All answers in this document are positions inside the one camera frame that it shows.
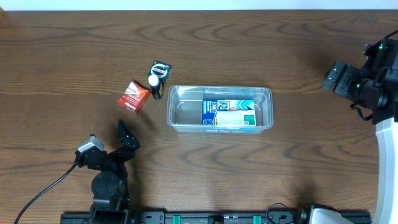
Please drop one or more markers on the blue Kool Fever box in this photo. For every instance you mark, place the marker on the blue Kool Fever box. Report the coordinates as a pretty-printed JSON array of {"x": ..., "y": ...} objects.
[{"x": 211, "y": 107}]

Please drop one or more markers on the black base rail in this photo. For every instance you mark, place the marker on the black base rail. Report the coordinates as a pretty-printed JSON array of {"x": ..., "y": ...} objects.
[{"x": 183, "y": 218}]

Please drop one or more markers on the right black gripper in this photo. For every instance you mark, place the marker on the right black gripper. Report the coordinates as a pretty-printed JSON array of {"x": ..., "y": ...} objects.
[{"x": 339, "y": 79}]

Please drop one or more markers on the red Panadol box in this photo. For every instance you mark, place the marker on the red Panadol box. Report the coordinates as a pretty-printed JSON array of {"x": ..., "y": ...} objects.
[{"x": 134, "y": 97}]

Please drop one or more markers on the clear plastic container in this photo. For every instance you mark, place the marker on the clear plastic container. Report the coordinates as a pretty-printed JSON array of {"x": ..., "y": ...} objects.
[{"x": 184, "y": 108}]

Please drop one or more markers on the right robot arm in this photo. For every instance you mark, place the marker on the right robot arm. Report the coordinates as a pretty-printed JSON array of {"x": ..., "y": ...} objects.
[{"x": 381, "y": 63}]

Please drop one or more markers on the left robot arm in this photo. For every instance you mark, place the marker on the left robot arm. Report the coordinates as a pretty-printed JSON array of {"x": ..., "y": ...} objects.
[{"x": 110, "y": 187}]

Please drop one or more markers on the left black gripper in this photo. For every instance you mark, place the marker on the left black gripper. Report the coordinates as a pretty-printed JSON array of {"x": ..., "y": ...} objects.
[{"x": 123, "y": 150}]

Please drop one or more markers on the white blue Panadol box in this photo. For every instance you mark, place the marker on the white blue Panadol box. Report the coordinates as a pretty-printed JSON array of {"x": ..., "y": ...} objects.
[{"x": 236, "y": 118}]

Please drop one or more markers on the dark green small box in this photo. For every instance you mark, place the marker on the dark green small box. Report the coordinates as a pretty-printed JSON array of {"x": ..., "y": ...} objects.
[{"x": 161, "y": 70}]

